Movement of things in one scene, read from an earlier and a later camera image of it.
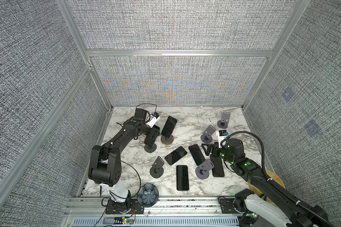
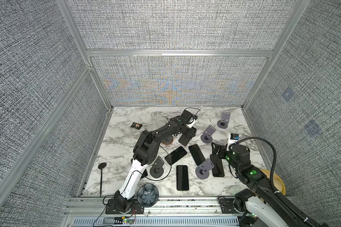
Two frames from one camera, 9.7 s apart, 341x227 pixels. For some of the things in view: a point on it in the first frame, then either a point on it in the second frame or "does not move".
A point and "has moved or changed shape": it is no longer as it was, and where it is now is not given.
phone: [182, 178] does not move
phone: [149, 141] has moved or changed shape
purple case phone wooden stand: [169, 126] has moved or changed shape
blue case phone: [196, 154] does not move
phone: [218, 170] does not move
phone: [177, 154] does not move
